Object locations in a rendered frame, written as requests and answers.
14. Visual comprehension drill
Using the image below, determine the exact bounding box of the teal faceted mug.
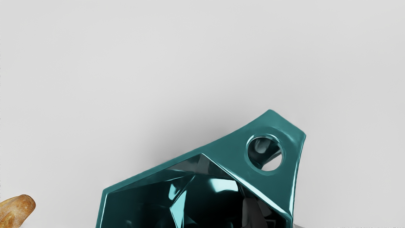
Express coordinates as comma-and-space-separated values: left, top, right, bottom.
96, 109, 307, 228

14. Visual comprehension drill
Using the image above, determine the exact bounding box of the brown bread loaf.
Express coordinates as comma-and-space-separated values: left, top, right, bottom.
0, 194, 36, 228

